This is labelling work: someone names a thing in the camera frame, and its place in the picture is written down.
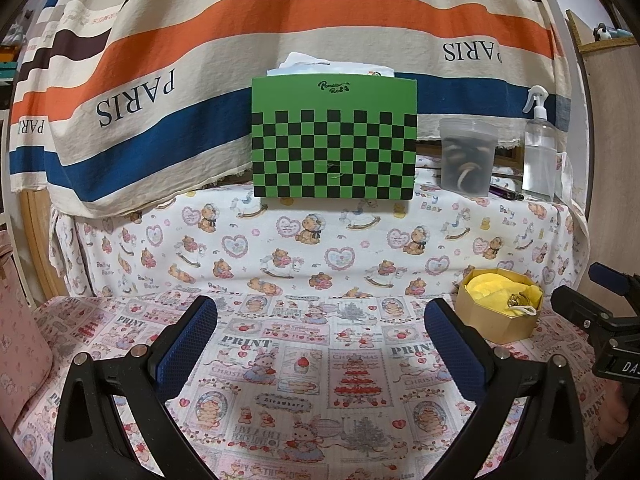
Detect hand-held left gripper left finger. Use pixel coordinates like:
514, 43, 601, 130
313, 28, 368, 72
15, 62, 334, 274
52, 295, 218, 480

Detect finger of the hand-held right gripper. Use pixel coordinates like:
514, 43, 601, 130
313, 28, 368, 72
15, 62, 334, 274
550, 261, 638, 343

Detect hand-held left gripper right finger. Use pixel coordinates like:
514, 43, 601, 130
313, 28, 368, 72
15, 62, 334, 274
424, 297, 596, 480

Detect gold octagonal box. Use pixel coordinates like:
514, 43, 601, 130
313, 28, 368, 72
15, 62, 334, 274
454, 268, 545, 346

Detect person's right hand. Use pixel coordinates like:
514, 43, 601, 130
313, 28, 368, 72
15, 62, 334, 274
601, 385, 632, 447

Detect dark pen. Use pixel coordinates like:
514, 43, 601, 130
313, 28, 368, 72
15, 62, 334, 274
490, 184, 525, 202

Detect strawberry printed patchwork cloth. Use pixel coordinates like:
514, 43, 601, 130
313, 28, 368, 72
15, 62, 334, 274
12, 290, 616, 480

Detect clear spray bottle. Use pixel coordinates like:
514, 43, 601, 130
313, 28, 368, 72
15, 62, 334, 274
521, 85, 558, 202

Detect wooden board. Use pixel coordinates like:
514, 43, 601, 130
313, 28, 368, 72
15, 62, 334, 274
565, 7, 640, 281

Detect teddy bear printed cloth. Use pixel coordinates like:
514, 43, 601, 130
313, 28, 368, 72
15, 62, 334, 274
50, 152, 591, 311

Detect pink cushion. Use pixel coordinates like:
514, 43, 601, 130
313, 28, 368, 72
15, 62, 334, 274
0, 230, 53, 431

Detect clear plastic jar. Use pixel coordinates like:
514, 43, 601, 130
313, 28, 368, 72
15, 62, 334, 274
439, 117, 499, 198

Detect green black checkered box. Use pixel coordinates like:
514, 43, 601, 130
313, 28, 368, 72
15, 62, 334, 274
251, 76, 418, 200

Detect white papers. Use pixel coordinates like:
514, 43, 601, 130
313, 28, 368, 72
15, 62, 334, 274
267, 52, 396, 79

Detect striped cloth with lettering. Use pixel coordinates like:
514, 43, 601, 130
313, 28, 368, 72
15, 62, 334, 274
7, 0, 573, 218

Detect wooden frame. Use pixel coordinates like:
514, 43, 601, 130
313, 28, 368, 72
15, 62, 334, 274
20, 187, 68, 306

